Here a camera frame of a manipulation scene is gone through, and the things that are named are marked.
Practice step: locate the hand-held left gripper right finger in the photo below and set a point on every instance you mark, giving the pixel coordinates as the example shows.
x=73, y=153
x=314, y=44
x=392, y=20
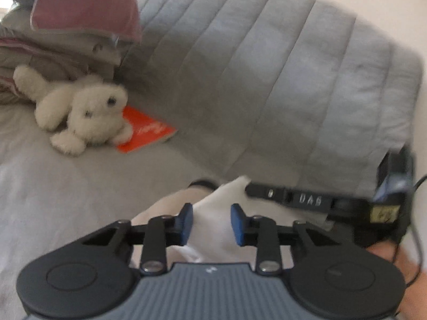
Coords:
x=238, y=223

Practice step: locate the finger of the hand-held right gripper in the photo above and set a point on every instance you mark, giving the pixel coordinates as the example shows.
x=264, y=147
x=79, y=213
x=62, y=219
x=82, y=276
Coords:
x=307, y=200

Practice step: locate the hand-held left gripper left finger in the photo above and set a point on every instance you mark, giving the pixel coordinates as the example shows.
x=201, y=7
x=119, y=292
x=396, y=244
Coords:
x=186, y=221

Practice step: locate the white printed shirt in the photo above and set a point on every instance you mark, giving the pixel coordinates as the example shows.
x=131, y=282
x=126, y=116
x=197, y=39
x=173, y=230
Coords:
x=213, y=226

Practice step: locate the person's right hand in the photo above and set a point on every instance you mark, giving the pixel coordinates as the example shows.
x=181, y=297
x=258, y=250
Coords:
x=408, y=265

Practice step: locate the red booklet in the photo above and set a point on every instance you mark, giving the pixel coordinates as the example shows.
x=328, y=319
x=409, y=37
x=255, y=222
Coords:
x=146, y=130

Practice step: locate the grey quilted headboard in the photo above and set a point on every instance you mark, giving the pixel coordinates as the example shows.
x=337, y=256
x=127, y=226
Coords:
x=267, y=73

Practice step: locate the white plush toy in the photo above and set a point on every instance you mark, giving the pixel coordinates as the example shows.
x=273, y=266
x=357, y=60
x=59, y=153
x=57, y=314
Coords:
x=90, y=113

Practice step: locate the pink velvet pillow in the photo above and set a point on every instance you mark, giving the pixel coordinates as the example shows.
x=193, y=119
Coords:
x=83, y=3

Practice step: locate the silver grey pillow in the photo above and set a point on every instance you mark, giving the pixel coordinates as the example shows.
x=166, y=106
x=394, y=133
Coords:
x=20, y=20

